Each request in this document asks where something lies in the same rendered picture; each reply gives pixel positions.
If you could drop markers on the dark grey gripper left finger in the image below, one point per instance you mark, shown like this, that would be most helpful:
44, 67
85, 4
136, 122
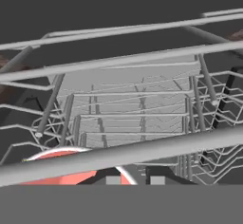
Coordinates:
113, 180

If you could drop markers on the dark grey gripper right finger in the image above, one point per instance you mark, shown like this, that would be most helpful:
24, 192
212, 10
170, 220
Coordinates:
157, 180

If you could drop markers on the red bowl with white rim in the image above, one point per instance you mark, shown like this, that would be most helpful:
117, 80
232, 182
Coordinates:
63, 178

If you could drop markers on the dark grey dishwasher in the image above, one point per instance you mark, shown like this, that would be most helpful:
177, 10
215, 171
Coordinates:
95, 0

